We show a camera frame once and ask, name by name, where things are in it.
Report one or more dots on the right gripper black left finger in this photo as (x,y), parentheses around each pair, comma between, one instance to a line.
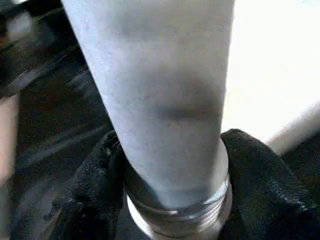
(95,195)

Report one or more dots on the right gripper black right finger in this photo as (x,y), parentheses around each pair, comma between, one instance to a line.
(262,200)

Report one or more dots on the white plastic table leg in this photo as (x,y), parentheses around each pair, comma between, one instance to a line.
(155,87)

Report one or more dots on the white plastic table top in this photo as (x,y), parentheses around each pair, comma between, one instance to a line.
(275,62)

